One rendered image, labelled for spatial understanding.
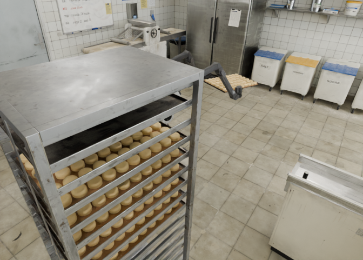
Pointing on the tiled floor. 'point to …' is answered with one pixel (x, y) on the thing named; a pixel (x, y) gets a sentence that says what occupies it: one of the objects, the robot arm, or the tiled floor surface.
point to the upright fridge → (227, 45)
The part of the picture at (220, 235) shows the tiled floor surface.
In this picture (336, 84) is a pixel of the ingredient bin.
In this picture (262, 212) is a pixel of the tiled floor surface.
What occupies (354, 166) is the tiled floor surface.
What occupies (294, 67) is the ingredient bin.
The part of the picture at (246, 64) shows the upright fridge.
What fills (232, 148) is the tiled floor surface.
